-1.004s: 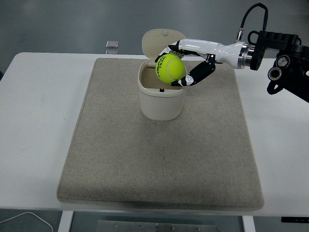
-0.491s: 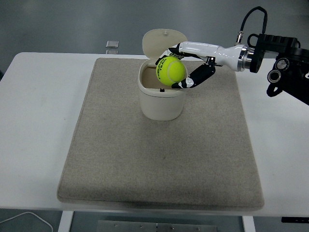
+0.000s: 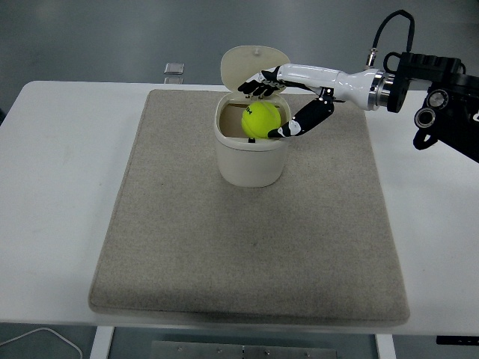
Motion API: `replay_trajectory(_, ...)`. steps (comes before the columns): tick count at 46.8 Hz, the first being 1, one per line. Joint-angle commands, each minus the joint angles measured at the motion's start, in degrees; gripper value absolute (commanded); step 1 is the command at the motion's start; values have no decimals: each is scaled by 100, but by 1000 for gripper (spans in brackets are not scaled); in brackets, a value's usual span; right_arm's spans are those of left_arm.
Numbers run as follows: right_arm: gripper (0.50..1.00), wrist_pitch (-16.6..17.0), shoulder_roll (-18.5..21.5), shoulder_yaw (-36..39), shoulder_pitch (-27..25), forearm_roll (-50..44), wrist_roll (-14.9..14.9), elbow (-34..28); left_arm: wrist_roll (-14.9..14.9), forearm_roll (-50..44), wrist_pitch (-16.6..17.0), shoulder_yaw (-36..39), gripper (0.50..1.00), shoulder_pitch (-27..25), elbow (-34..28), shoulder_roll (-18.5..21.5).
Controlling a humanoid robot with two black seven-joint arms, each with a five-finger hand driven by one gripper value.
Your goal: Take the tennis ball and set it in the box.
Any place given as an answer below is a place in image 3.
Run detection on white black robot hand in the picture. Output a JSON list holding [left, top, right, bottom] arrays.
[[238, 63, 377, 140]]

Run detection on yellow-green tennis ball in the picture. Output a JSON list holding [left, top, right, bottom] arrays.
[[240, 102, 282, 140]]

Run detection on cream plastic bin with lid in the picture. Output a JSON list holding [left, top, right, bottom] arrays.
[[213, 44, 293, 188]]

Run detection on beige grey felt mat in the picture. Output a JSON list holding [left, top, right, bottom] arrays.
[[88, 88, 411, 325]]

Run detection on white table leg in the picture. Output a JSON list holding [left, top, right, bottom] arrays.
[[89, 326, 115, 359], [373, 334, 397, 359]]

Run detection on grey metal plate with screws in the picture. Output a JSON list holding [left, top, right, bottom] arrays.
[[149, 340, 340, 359]]

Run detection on black table control panel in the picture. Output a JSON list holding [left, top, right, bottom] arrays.
[[436, 335, 479, 346]]

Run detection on white cable on floor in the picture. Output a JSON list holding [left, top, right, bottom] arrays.
[[0, 327, 82, 359]]

